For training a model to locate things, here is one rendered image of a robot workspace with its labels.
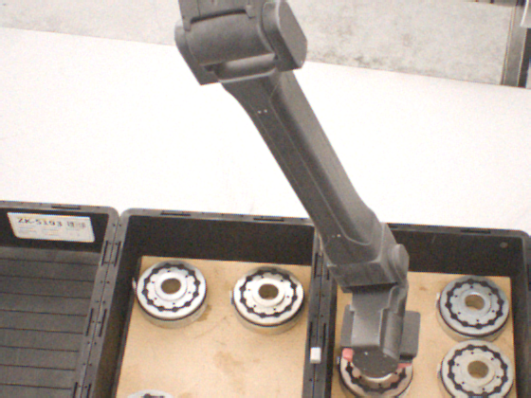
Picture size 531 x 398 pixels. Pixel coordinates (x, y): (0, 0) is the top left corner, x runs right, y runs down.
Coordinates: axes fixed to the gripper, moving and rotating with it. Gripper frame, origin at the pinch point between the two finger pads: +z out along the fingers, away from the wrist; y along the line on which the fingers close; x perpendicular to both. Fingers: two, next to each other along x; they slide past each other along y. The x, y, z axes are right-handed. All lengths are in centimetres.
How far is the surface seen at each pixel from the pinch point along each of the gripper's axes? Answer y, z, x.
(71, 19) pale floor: -102, 87, 155
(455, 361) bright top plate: 10.9, 0.9, 2.0
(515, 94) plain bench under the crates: 22, 18, 71
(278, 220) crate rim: -16.3, -5.7, 18.4
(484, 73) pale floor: 23, 88, 148
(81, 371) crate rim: -38.4, -6.2, -10.1
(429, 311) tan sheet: 6.9, 4.2, 11.8
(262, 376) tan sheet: -15.8, 4.0, -2.1
